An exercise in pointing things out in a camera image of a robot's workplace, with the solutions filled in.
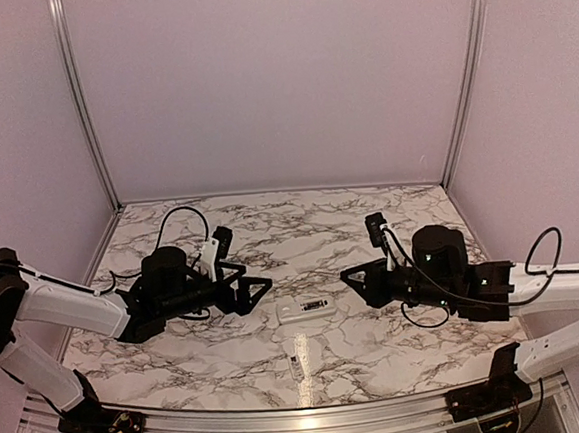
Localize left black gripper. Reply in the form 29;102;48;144
156;258;275;322

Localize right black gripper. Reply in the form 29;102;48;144
340;252;458;318

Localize white remote control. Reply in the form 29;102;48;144
276;297;337;324

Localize white battery cover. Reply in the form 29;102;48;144
289;355;305;381

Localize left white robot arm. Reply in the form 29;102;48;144
0;227;273;433

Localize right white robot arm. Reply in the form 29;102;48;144
340;225;579;409

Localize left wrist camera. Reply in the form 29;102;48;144
199;226;233;282

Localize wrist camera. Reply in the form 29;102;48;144
199;226;233;282
364;212;398;272

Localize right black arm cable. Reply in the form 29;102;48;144
380;212;569;331

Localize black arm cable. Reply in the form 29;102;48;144
0;204;218;336
380;212;569;331

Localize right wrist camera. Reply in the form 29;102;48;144
364;212;398;272

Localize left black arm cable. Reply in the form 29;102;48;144
0;204;218;336

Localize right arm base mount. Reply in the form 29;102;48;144
445;342;533;422

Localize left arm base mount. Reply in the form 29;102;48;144
57;370;145;433

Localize right aluminium frame post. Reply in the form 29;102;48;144
440;0;487;193

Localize aluminium frame post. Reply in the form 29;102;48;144
48;0;122;213
440;0;487;193

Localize left aluminium frame post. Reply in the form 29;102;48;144
48;0;122;213

